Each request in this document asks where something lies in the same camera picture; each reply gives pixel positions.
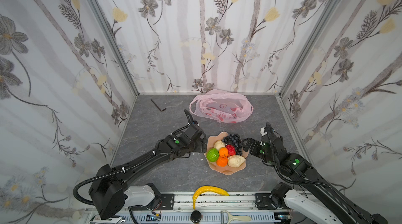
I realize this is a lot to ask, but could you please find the green fake fruit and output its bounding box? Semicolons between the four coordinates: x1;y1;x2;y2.
206;148;220;162

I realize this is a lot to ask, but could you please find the beige fake fruit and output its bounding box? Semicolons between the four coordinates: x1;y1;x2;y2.
214;140;226;151

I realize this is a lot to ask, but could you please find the beige fake bread roll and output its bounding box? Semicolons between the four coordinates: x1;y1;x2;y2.
228;155;246;168

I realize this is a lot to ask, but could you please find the dark fake grape bunch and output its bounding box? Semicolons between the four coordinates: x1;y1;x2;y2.
222;134;243;156

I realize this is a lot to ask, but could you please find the red fake apple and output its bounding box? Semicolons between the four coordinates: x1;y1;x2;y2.
226;145;237;157

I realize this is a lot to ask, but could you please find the peach leaf-shaped plate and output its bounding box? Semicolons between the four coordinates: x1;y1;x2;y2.
204;132;249;176

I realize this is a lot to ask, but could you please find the pink plastic bag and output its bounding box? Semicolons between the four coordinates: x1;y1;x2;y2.
189;89;254;124

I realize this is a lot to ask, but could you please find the yellow fake banana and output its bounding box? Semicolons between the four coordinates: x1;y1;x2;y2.
192;186;229;210

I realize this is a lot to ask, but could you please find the orange fake orange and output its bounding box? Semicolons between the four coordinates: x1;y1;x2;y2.
218;147;229;158

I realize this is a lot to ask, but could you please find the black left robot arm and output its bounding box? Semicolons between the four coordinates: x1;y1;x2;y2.
73;110;206;220

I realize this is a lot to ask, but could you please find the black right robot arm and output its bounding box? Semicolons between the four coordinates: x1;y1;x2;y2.
242;123;387;224

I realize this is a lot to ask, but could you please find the black hex key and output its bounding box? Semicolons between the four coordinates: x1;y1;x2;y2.
150;99;166;112

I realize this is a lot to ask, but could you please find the black round knob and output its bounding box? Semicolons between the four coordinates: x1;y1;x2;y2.
190;210;203;224

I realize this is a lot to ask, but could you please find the white utility knife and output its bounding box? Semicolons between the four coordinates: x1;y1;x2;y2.
88;215;126;224

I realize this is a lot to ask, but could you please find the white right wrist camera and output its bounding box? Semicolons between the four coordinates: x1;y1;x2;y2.
260;126;274;136

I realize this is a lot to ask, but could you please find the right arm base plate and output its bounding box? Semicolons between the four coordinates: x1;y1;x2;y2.
254;193;290;210

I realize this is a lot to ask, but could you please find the aluminium mounting rail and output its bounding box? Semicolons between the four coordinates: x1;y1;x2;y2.
84;192;348;215

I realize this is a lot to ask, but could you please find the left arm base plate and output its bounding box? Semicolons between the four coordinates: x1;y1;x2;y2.
131;194;175;211

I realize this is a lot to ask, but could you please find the white slotted cable duct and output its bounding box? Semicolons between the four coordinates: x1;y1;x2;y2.
134;212;281;224

